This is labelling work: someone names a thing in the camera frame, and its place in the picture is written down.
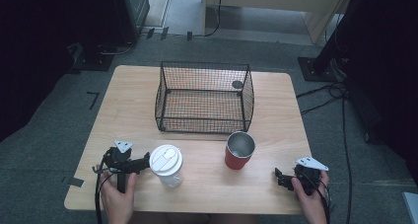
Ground white box corner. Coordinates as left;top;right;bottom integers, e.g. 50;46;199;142
401;190;418;224

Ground black wire mesh basket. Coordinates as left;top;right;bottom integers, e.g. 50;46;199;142
154;60;255;135

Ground black stand base plate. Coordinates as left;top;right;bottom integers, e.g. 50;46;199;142
297;55;348;84
69;41;115;73

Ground right hand-held gripper cable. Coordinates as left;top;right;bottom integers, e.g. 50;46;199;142
304;173;333;224

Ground red metal cup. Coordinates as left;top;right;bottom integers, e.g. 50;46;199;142
224;130;256;171

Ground person's left hand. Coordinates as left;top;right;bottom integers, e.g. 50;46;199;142
99;170;139;222

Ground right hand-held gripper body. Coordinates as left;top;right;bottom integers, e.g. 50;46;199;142
293;156;329;196

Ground hand-held gripper cable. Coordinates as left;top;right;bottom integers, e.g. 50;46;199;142
92;150;114;224
304;173;333;224

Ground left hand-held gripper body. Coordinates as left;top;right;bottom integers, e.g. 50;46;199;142
102;139;134;194

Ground long black floor cable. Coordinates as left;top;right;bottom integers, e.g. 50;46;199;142
340;94;353;224

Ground black hanging cable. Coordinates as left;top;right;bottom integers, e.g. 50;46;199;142
193;0;225;38

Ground black equipment case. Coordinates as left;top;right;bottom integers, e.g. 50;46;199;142
109;0;151;44

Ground person's right hand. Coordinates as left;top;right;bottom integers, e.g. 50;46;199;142
290;170;330;224

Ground clear cup with white lid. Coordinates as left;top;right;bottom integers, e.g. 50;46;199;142
148;144;184;188

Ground left hand-held gripper cable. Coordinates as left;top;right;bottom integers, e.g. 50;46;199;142
92;150;114;224

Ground grey tape strip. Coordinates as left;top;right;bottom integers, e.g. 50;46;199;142
61;176;86;188

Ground light wooden cabinet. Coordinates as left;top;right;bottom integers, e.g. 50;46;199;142
201;0;357;46

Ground looped black floor cables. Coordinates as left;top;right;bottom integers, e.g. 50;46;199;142
295;81;348;116

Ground black curtain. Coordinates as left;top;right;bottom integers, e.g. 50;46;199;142
0;0;126;143
314;0;418;178

